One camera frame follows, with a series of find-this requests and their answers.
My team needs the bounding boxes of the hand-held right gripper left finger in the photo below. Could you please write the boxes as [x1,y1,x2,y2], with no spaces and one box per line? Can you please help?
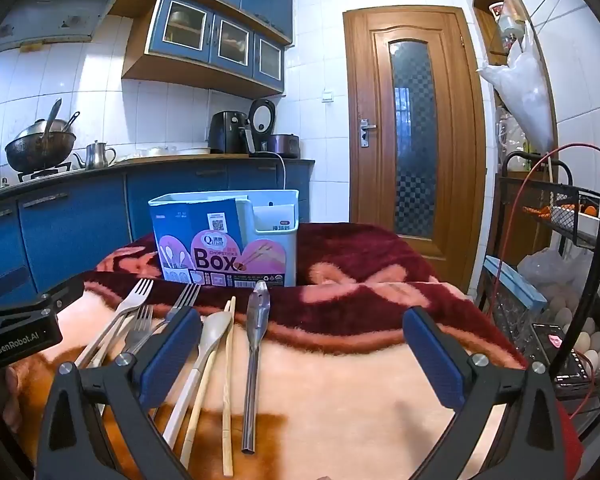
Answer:
[35,305,203,480]

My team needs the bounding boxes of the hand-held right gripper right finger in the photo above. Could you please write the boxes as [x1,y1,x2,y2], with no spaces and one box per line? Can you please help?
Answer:
[402,305,576,480]

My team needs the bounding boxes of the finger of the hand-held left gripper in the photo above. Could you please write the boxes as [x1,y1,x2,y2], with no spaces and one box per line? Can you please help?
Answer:
[0,271,86,328]
[0,266,29,309]

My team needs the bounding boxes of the cream long-handled spoon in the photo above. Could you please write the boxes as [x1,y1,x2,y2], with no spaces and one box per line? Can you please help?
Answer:
[162,311,233,451]

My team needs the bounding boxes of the metal spoon with long handle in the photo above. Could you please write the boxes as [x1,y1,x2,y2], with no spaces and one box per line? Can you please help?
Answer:
[242,281,272,456]

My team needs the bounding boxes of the light blue utensil box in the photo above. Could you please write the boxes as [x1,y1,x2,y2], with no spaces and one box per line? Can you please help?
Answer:
[148,189,300,288]

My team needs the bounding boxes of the person's left hand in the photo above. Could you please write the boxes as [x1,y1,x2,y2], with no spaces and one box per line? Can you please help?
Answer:
[0,364,26,429]

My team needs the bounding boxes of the blue base cabinet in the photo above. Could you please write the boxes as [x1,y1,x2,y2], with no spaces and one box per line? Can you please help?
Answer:
[0,160,315,301]

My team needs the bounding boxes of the flat blue box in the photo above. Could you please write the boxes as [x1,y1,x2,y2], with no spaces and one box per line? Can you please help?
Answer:
[482,255,548,311]

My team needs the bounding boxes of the gas stove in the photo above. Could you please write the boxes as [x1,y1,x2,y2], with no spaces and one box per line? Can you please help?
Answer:
[17,160,73,183]

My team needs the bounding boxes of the smartphone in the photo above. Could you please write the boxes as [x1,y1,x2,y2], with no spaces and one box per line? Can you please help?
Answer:
[530,322,593,386]

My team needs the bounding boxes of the red and pink floral blanket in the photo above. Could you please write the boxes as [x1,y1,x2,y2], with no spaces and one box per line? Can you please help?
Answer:
[10,222,586,480]

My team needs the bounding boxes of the dark steel wok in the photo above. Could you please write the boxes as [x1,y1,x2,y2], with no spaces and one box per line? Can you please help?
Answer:
[5,120,77,173]

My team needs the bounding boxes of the stainless steel kettle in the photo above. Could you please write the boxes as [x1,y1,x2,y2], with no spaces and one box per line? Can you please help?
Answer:
[72,140,117,170]

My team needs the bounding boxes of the clear plastic bag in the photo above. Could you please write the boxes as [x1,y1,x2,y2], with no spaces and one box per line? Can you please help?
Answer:
[517,247,581,301]

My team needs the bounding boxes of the pile of eggs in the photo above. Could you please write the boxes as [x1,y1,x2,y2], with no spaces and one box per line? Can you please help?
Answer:
[545,292,600,376]

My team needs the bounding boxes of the metal spatula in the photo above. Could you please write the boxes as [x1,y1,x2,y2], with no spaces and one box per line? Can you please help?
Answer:
[40,98,63,156]

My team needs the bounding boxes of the black air fryer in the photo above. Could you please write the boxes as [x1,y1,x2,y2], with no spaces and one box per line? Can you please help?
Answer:
[207,111,253,155]

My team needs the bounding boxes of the rice cooker with open lid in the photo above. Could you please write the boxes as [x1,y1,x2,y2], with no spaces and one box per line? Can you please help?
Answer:
[248,98,301,159]

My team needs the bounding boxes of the wooden door with glass panel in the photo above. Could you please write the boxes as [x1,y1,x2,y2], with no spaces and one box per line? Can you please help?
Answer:
[343,6,486,293]

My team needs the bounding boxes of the grey range hood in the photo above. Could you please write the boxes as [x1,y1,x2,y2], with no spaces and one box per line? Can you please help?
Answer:
[0,0,141,58]

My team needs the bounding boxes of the white hanging plastic bag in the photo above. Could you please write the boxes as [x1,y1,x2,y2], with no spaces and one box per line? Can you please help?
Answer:
[477,37,556,153]

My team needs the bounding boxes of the red cable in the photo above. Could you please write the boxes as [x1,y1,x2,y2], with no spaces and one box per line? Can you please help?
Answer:
[497,142,600,311]

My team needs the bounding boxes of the white power cable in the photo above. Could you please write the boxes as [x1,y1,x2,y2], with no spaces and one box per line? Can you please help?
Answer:
[257,150,287,191]

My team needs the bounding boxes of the blue wall cabinet glass doors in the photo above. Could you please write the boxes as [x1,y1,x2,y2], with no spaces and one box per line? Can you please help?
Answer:
[121,0,293,100]

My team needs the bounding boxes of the wooden wall shelf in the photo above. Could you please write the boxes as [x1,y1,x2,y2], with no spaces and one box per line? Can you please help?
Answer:
[472,0,546,186]

